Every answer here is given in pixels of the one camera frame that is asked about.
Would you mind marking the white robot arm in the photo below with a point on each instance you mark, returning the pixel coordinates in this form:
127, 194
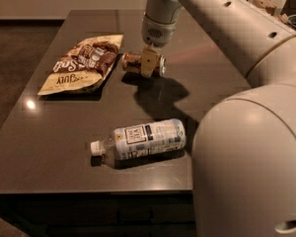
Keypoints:
244, 150

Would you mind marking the orange soda can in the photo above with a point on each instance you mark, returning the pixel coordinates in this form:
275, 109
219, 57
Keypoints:
132, 62

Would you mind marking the brown chip bag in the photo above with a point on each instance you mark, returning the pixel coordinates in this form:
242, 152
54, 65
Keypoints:
84, 68

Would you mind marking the dark counter cabinet drawers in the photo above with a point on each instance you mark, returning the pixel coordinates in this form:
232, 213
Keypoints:
100, 215

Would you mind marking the clear plastic tea bottle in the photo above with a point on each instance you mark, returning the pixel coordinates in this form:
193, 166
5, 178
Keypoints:
142, 140

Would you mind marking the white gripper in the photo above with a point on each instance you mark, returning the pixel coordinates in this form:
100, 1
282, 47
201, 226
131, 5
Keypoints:
158, 34

